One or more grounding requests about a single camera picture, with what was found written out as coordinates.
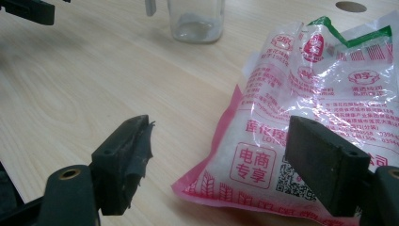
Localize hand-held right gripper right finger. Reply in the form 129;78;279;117
284;115;372;218

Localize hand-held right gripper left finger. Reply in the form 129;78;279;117
89;114;156;217

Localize pink clear bag white granules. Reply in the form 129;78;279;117
170;11;399;226

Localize glass jar with hinged lid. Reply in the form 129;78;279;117
144;0;226;44

